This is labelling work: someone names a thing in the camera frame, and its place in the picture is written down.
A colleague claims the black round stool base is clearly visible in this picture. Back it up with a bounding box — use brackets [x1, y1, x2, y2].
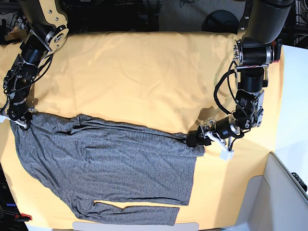
[202, 10, 239, 34]

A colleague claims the white tray edge bottom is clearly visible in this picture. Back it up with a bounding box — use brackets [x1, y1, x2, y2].
[72, 221, 199, 231]

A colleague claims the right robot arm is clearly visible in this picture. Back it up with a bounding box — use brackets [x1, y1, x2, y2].
[0, 0, 69, 130]

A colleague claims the red black clamp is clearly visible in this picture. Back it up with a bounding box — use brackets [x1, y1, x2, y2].
[14, 213, 32, 222]
[272, 38, 282, 62]

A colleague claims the red black clamp left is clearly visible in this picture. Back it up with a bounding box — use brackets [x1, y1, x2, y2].
[14, 213, 32, 222]

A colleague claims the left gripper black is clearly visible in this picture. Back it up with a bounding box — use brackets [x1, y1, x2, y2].
[186, 117, 241, 147]

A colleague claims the yellow table cloth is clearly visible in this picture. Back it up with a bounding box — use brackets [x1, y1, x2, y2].
[0, 33, 284, 229]

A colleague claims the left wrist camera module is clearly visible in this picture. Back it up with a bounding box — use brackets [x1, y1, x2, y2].
[220, 150, 234, 161]

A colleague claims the red black clamp right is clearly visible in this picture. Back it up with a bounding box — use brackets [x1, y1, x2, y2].
[272, 38, 282, 62]

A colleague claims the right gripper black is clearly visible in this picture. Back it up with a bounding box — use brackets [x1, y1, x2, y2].
[7, 102, 32, 131]

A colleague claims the grey long-sleeve T-shirt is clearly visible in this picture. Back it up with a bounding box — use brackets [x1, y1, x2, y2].
[11, 113, 205, 226]

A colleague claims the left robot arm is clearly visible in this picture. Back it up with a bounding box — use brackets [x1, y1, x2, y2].
[186, 0, 294, 152]

